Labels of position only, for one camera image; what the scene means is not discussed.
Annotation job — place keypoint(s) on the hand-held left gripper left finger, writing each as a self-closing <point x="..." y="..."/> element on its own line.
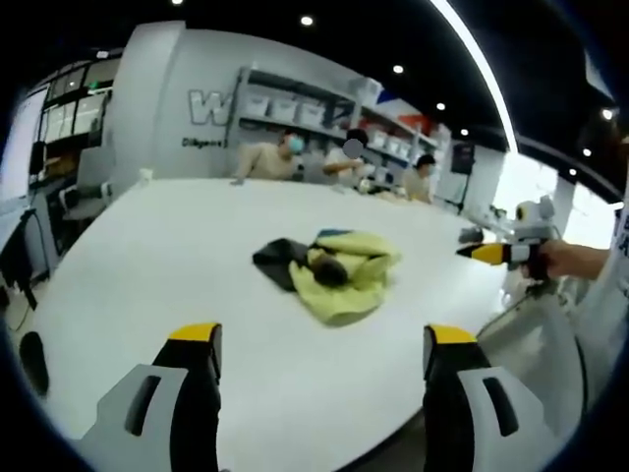
<point x="152" y="418"/>

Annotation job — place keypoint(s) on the grey side desk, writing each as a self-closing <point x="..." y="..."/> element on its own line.
<point x="44" y="226"/>

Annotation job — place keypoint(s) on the yellow-green and dark garment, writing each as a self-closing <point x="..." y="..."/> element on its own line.
<point x="344" y="290"/>

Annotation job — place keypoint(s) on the black oblong object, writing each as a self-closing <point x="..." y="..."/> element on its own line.
<point x="34" y="361"/>

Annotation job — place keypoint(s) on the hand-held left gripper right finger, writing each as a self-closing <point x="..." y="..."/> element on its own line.
<point x="491" y="418"/>

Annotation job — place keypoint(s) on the grey storage shelf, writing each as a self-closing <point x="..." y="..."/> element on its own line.
<point x="314" y="105"/>

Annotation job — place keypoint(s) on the long ceiling light strip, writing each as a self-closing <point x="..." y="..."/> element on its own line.
<point x="484" y="64"/>

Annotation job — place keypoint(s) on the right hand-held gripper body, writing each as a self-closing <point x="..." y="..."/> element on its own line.
<point x="533" y="216"/>

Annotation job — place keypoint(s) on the dark wall screen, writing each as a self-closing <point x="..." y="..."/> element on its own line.
<point x="462" y="157"/>

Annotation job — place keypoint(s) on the person's right hand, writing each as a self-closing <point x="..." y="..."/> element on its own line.
<point x="570" y="260"/>

